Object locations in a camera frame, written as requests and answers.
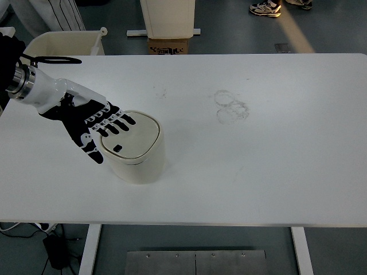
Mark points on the grey metal base bar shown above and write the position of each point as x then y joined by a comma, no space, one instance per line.
143,33

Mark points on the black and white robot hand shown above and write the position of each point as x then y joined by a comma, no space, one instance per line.
79,109

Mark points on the left white table leg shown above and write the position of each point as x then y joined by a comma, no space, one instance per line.
90,249

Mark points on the white side table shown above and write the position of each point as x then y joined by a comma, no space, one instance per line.
7,31

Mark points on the white table leg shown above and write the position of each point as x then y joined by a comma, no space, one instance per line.
90,249
302,251

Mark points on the metal floor outlet cover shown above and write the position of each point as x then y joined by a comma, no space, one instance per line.
283,48

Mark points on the right white table leg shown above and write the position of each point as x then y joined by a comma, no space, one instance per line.
302,251

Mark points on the white power strip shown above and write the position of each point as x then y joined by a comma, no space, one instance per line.
46,227

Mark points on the brown cardboard box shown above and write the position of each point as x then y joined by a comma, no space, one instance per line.
168,46

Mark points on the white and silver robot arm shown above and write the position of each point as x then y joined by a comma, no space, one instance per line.
16,79

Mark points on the cream plastic storage bin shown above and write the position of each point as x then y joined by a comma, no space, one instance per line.
68,43

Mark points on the cream desktop trash can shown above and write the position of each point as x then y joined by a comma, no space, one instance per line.
137,155

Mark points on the white and black sneaker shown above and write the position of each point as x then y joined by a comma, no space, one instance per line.
266,8

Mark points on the tall cream trash bin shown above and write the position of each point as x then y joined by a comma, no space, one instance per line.
168,19

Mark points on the black power adapter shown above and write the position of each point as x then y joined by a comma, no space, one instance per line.
57,251

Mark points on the white striped fabric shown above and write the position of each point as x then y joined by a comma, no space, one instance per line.
39,17

